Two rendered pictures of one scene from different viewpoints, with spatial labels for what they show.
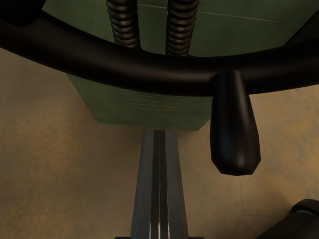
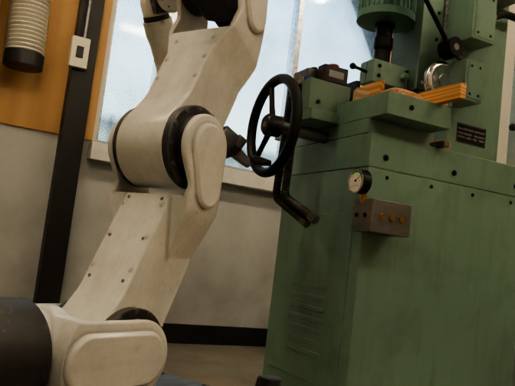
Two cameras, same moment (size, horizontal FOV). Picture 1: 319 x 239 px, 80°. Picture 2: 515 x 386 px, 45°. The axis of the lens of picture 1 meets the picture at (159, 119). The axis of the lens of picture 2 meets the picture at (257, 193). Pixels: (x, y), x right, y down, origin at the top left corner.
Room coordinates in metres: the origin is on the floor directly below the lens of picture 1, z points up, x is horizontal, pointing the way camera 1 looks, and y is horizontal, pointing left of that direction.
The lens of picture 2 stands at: (-0.36, -1.61, 0.45)
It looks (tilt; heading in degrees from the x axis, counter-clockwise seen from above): 6 degrees up; 75
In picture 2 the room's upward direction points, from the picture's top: 7 degrees clockwise
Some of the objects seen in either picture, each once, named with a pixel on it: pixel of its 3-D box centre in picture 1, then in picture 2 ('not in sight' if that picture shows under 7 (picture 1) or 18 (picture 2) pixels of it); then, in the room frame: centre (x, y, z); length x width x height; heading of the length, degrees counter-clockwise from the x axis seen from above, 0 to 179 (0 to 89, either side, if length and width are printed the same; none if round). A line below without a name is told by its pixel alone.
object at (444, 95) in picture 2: not in sight; (385, 109); (0.42, 0.03, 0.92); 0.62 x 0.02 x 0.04; 101
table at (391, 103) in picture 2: not in sight; (339, 122); (0.30, 0.07, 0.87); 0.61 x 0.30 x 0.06; 101
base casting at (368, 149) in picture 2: not in sight; (402, 172); (0.53, 0.09, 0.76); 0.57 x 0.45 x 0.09; 11
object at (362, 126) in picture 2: not in sight; (355, 141); (0.35, 0.06, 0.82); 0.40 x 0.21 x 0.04; 101
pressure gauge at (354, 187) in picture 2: not in sight; (360, 185); (0.26, -0.23, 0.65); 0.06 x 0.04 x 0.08; 101
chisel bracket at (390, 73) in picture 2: not in sight; (385, 79); (0.43, 0.07, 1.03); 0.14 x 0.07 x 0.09; 11
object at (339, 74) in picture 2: not in sight; (319, 76); (0.22, 0.05, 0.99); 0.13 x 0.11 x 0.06; 101
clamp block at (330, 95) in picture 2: not in sight; (316, 101); (0.22, 0.06, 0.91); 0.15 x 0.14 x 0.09; 101
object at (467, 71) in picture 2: not in sight; (463, 83); (0.62, -0.05, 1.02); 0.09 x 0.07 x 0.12; 101
